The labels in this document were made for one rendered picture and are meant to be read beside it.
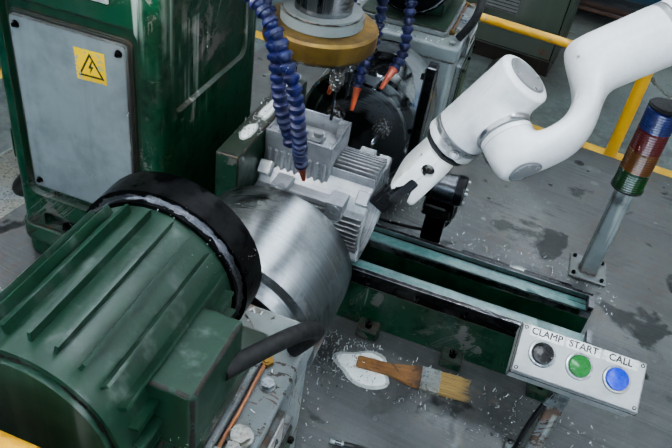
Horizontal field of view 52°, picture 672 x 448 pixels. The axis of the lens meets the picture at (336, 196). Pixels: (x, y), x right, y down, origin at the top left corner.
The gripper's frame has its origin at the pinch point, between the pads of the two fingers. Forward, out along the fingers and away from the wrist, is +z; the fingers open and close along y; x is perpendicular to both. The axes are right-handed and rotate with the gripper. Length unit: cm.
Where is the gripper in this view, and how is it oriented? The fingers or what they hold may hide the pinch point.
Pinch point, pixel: (384, 198)
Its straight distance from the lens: 113.9
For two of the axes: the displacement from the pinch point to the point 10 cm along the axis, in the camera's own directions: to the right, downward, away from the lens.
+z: -5.8, 5.3, 6.2
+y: 3.3, -5.4, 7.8
